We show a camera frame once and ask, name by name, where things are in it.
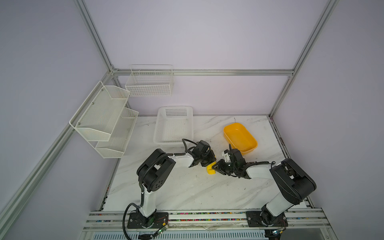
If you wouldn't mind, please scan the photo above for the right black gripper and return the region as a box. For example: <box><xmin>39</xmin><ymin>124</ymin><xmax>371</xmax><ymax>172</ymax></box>
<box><xmin>211</xmin><ymin>159</ymin><xmax>238</xmax><ymax>175</ymax></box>

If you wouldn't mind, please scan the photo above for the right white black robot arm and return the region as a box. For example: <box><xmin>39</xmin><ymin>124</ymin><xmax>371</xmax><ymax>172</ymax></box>
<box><xmin>212</xmin><ymin>149</ymin><xmax>317</xmax><ymax>227</ymax></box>

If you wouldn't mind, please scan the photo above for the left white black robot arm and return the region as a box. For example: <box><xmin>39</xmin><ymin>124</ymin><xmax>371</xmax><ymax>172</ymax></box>
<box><xmin>137</xmin><ymin>139</ymin><xmax>216</xmax><ymax>218</ymax></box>

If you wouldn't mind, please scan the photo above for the yellow plastic tub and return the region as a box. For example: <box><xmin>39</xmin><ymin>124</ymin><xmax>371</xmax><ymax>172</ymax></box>
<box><xmin>223</xmin><ymin>123</ymin><xmax>258</xmax><ymax>155</ymax></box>

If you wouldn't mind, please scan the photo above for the white plastic perforated basket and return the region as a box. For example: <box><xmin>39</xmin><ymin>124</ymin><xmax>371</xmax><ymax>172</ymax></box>
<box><xmin>153</xmin><ymin>106</ymin><xmax>194</xmax><ymax>146</ymax></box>

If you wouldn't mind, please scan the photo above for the lower white mesh shelf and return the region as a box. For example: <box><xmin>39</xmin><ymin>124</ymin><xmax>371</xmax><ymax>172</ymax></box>
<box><xmin>96</xmin><ymin>108</ymin><xmax>139</xmax><ymax>159</ymax></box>

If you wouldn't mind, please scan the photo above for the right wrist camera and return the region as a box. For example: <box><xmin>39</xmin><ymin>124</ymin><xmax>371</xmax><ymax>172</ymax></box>
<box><xmin>222</xmin><ymin>150</ymin><xmax>232</xmax><ymax>163</ymax></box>

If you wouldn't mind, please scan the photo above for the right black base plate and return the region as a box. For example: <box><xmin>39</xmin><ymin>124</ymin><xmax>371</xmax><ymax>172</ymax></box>
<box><xmin>246</xmin><ymin>211</ymin><xmax>288</xmax><ymax>228</ymax></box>

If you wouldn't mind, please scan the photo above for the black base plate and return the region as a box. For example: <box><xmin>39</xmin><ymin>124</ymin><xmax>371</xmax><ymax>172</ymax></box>
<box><xmin>127</xmin><ymin>212</ymin><xmax>169</xmax><ymax>229</ymax></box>
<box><xmin>246</xmin><ymin>211</ymin><xmax>288</xmax><ymax>228</ymax></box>

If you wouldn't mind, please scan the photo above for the left black corrugated cable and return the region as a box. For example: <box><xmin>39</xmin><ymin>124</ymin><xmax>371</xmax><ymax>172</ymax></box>
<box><xmin>121</xmin><ymin>138</ymin><xmax>199</xmax><ymax>240</ymax></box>

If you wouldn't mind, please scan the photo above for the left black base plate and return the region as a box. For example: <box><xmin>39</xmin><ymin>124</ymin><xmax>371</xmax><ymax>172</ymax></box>
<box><xmin>127</xmin><ymin>212</ymin><xmax>169</xmax><ymax>229</ymax></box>

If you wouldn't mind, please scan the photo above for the aluminium front rail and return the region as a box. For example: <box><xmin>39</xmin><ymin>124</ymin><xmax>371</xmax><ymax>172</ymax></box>
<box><xmin>83</xmin><ymin>208</ymin><xmax>331</xmax><ymax>232</ymax></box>

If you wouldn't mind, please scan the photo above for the white wire wall basket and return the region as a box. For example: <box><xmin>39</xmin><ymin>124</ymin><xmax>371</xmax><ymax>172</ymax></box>
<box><xmin>125</xmin><ymin>65</ymin><xmax>174</xmax><ymax>97</ymax></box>

